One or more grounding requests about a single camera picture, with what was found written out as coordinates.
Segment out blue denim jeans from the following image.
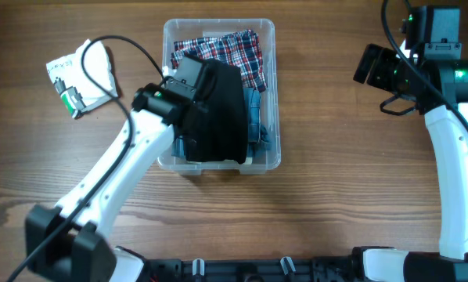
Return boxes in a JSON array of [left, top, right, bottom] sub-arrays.
[[171, 88, 272, 163]]

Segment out white printed shirt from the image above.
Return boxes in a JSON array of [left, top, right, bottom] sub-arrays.
[[46, 39, 117, 119]]

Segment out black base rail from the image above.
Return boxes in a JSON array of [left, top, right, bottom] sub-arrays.
[[138, 256, 362, 282]]

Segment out black garment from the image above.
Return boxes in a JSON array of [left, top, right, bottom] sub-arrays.
[[181, 59, 248, 164]]

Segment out clear plastic storage bin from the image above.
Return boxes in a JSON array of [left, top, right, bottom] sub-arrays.
[[157, 18, 281, 175]]

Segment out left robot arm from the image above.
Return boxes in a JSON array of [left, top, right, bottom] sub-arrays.
[[19, 82, 211, 282]]

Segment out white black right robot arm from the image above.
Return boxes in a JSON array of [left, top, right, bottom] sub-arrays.
[[354, 44, 468, 281]]

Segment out red navy plaid shirt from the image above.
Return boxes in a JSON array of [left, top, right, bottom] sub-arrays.
[[170, 29, 267, 92]]

